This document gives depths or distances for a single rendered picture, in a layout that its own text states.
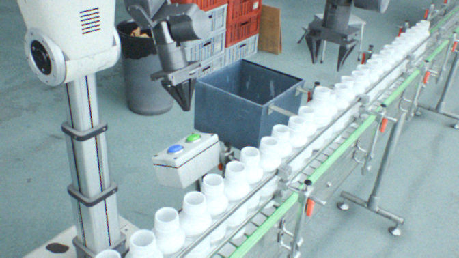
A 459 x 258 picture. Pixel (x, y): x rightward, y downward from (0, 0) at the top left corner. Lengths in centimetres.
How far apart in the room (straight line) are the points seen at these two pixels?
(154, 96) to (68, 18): 209
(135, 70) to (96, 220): 174
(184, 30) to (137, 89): 235
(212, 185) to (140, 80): 242
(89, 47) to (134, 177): 156
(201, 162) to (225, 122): 68
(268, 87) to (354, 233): 103
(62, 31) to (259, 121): 72
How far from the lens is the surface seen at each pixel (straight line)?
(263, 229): 92
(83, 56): 120
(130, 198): 252
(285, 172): 88
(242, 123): 155
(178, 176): 90
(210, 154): 96
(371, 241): 245
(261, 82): 183
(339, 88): 116
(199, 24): 85
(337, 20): 97
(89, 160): 140
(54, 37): 116
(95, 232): 157
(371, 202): 247
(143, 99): 321
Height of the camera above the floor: 164
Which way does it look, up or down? 31 degrees down
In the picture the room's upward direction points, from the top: 4 degrees clockwise
